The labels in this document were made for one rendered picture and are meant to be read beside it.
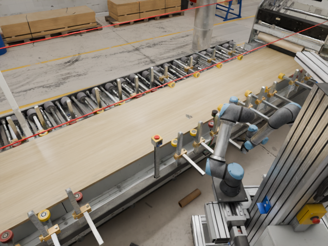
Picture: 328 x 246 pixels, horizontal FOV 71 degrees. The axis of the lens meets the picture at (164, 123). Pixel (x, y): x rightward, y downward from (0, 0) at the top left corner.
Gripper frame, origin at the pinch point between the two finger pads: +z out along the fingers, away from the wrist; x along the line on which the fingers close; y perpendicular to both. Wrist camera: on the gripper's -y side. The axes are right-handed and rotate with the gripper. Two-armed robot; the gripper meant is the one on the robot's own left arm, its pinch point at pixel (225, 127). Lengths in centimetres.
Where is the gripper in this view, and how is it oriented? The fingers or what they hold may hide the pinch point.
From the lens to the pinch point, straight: 237.4
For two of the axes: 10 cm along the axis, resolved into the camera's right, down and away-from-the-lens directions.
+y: 8.0, -4.0, 4.5
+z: -0.1, 7.4, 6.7
